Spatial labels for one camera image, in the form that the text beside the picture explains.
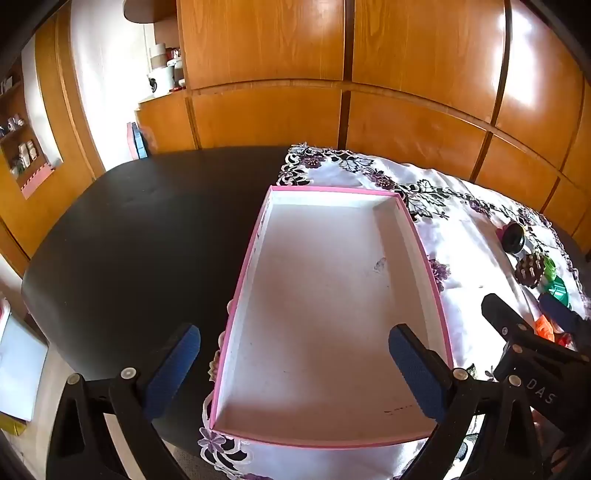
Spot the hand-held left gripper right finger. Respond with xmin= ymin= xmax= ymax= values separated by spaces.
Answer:
xmin=388 ymin=323 xmax=570 ymax=480

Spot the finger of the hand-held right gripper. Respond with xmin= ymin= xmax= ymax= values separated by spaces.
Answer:
xmin=538 ymin=293 xmax=583 ymax=333
xmin=481 ymin=293 xmax=532 ymax=344

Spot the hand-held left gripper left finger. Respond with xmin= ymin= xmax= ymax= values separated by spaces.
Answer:
xmin=46 ymin=323 xmax=201 ymax=480

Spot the teal plastic stand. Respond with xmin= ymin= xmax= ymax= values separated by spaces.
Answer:
xmin=538 ymin=277 xmax=573 ymax=310

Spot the brown studded round disc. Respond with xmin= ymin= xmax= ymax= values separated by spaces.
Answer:
xmin=515 ymin=253 xmax=546 ymax=289

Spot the grey canister with black lid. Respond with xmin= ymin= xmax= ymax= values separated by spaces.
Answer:
xmin=502 ymin=222 xmax=532 ymax=257

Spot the pink cardboard box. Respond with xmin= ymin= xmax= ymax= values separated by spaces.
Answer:
xmin=209 ymin=185 xmax=455 ymax=449

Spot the white embroidered floral tablecloth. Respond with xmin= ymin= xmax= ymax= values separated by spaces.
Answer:
xmin=198 ymin=143 xmax=591 ymax=480

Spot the white board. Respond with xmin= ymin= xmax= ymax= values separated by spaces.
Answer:
xmin=0 ymin=300 xmax=49 ymax=423

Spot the pink and blue flat case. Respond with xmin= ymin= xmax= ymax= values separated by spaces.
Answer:
xmin=126 ymin=121 xmax=148 ymax=160

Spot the wooden shelf unit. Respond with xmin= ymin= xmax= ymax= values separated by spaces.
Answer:
xmin=0 ymin=14 xmax=108 ymax=278

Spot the wooden wardrobe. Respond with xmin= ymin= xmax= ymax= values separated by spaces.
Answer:
xmin=134 ymin=0 xmax=591 ymax=259

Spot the white jar with red lid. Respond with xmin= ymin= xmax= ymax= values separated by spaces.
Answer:
xmin=167 ymin=47 xmax=186 ymax=89

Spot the stack of white round boxes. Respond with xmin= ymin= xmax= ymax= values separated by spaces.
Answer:
xmin=148 ymin=43 xmax=172 ymax=93

